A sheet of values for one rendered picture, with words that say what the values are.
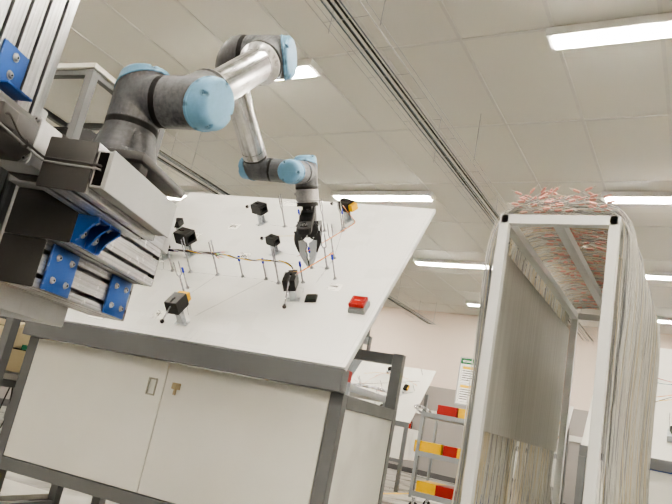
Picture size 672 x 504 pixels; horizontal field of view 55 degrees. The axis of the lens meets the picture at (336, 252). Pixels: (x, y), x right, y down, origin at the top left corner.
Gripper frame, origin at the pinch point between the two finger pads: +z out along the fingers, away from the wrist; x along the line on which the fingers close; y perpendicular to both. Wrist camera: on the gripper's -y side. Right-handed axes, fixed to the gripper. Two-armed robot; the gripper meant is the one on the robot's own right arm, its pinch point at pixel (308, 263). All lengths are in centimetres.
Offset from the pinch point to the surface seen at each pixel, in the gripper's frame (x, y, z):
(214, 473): 23, -34, 57
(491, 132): -82, 366, -73
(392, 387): -24, 23, 48
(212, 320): 30.2, -10.8, 16.7
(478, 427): -53, -21, 47
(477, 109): -69, 331, -89
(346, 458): -14, -25, 55
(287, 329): 4.2, -15.4, 18.9
